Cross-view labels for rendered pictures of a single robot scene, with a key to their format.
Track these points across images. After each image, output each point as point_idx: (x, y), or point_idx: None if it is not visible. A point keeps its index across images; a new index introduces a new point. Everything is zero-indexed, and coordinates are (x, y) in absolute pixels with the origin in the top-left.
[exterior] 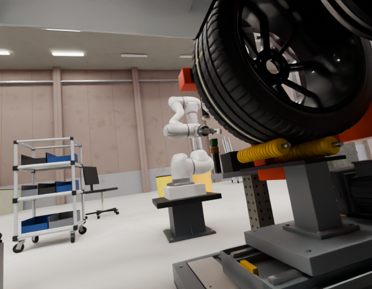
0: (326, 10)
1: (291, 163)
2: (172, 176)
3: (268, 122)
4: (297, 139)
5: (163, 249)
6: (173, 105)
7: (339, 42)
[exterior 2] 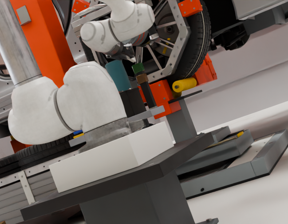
0: None
1: (199, 91)
2: (123, 108)
3: (199, 65)
4: None
5: (240, 209)
6: None
7: None
